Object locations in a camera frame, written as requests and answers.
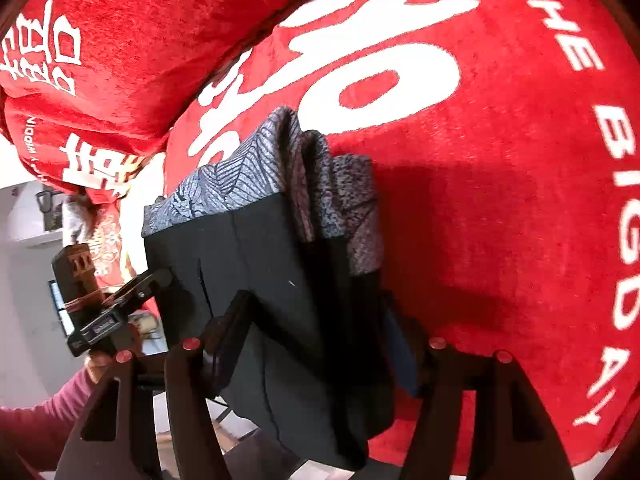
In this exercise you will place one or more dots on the black and grey patterned pants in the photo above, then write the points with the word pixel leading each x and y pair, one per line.
pixel 280 270

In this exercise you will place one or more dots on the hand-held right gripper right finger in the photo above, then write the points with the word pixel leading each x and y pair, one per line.
pixel 401 355

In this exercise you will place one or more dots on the person's left forearm pink sleeve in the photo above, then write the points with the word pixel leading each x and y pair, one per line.
pixel 40 415

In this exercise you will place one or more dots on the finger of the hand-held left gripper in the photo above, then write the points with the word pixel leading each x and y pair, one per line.
pixel 145 284

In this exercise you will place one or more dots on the red printed quilt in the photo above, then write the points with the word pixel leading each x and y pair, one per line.
pixel 130 50

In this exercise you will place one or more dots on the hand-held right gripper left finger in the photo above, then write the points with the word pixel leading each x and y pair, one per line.
pixel 222 330

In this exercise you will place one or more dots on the person's left hand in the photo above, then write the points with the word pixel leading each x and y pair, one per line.
pixel 98 362

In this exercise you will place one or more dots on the red printed blanket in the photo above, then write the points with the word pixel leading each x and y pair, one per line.
pixel 500 185

